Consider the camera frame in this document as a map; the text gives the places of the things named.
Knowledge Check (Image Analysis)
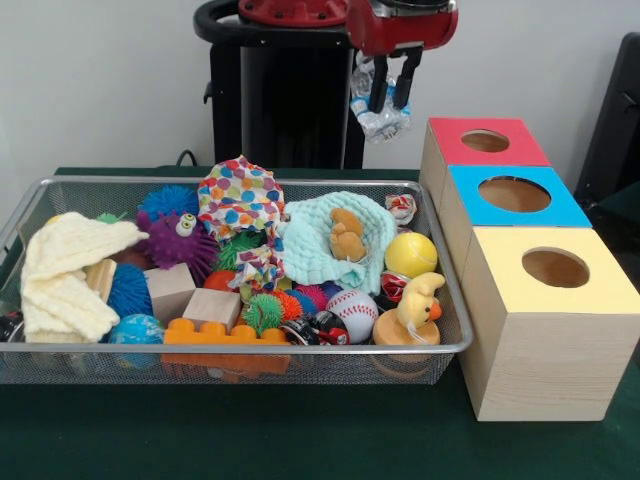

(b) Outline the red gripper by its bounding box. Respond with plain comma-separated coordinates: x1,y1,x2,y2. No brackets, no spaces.
346,0,460,112

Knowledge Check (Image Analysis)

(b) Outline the crushed clear plastic bottle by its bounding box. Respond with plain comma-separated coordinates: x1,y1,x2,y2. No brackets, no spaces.
348,49,414,145

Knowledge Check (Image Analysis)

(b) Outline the silver mesh bin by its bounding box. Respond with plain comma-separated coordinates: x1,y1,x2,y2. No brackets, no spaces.
0,175,475,386

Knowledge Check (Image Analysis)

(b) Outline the wooden three-hole box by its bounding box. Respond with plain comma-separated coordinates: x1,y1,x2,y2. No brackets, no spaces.
418,117,640,423

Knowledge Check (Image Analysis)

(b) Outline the brown plush toy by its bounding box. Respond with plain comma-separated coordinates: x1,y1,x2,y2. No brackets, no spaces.
328,207,369,263

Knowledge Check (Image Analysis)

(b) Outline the yellow tennis ball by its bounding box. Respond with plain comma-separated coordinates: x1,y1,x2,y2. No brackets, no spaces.
383,232,439,279

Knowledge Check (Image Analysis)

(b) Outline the mint green cloth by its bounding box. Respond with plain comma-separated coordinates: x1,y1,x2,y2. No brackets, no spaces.
275,191,399,301

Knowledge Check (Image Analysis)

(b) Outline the polka dot cloth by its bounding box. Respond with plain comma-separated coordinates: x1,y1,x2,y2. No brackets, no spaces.
197,154,287,294

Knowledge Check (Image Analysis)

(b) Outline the yellow plush duck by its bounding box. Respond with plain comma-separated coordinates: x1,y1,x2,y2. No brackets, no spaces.
394,271,445,334

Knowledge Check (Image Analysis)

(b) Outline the black panel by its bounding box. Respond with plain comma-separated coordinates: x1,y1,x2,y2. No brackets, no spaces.
573,32,640,201

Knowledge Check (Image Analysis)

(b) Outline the white toy baseball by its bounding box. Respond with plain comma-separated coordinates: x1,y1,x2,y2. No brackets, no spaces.
324,288,380,344

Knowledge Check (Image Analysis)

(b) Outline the blue spiky ball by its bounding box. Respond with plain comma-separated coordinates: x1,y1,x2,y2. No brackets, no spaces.
137,184,201,221

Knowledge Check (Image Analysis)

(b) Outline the purple spiky monster toy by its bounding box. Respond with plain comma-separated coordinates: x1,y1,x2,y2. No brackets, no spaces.
134,209,221,286

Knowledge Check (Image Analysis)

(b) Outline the orange building brick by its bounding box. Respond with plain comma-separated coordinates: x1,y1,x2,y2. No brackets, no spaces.
163,318,292,347

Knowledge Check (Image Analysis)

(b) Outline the dark green tablecloth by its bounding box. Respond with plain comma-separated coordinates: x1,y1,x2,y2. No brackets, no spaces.
0,166,640,480

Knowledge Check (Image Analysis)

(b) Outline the cream knitted cloth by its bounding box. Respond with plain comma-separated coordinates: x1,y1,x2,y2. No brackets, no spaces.
20,210,151,345

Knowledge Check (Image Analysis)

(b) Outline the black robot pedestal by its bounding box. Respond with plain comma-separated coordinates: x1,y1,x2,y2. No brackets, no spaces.
193,0,371,170

